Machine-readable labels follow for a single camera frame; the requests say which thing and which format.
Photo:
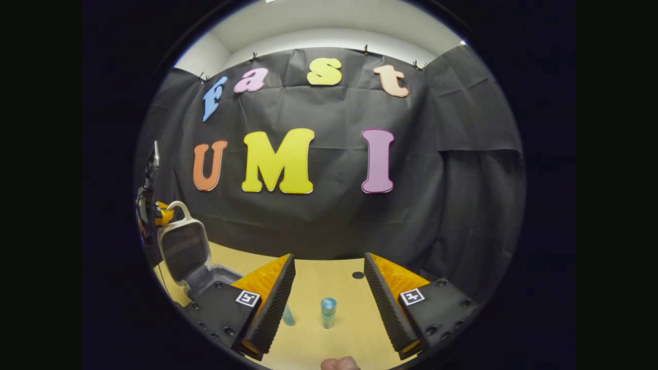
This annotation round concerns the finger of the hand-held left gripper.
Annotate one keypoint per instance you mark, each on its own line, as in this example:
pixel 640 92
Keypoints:
pixel 164 214

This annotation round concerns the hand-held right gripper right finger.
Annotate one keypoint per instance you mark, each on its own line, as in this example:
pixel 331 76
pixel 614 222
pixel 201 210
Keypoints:
pixel 385 303

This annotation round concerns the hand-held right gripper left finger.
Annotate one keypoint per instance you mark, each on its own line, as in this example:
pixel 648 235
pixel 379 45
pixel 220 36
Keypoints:
pixel 272 303

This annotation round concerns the clear blue skincare tube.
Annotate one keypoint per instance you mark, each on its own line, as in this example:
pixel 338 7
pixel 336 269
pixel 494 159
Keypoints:
pixel 288 316

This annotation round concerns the white suitcase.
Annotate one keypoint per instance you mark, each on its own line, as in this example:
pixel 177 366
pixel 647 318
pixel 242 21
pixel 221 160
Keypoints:
pixel 182 252

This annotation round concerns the blue cylindrical skincare bottle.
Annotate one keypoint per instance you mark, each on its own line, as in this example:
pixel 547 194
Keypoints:
pixel 328 311

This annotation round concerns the black backdrop cloth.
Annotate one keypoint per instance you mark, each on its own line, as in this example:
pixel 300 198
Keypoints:
pixel 318 226

